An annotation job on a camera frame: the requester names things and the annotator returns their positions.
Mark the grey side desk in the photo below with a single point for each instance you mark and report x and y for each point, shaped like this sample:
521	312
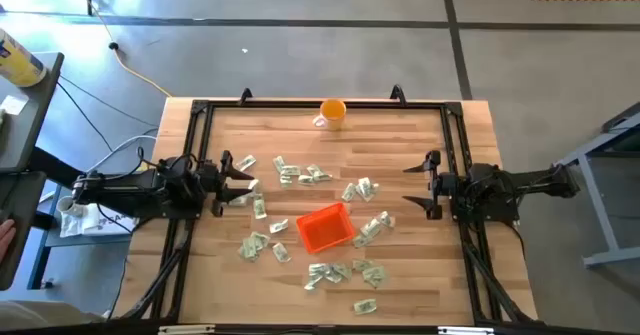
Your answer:
27	120

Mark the white paper sheet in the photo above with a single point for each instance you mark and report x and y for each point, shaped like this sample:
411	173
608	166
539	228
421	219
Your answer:
12	105

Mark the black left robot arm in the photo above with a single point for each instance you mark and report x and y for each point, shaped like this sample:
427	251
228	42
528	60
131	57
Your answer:
125	190

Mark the black support beam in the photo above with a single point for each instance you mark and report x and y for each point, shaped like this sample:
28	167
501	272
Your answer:
50	167

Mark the yellow mug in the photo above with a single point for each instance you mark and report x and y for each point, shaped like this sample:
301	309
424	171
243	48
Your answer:
333	112

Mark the white printed bag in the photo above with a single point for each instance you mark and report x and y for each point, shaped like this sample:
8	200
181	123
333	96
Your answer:
105	223

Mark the person's hand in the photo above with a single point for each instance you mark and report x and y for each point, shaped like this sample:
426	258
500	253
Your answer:
5	237

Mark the silver bracket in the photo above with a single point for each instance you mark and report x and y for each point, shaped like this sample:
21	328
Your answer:
465	330
186	329

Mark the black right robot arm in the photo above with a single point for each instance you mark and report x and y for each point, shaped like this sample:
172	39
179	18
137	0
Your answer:
525	185

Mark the orange plastic basket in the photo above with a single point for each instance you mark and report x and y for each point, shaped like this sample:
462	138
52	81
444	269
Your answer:
325	227

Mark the person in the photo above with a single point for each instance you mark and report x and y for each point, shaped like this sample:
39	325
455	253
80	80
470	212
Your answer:
45	317

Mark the grey metal table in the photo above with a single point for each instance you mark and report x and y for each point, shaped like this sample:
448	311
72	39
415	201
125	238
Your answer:
595	200

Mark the white cup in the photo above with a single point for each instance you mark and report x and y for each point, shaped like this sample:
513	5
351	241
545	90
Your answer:
67	206

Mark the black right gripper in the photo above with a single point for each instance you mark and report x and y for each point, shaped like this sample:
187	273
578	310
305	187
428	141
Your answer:
446	185

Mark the yellow wipes canister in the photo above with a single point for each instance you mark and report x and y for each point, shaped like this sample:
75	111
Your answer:
17	60

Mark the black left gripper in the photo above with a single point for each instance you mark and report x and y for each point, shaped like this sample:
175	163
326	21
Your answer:
210	180

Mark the dark grey panel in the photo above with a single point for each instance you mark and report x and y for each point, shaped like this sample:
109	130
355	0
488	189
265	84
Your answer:
22	215

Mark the black aluminium frame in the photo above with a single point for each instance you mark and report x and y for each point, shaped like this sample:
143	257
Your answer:
280	104

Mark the blue metal cart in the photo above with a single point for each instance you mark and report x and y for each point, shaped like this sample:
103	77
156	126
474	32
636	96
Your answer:
37	255

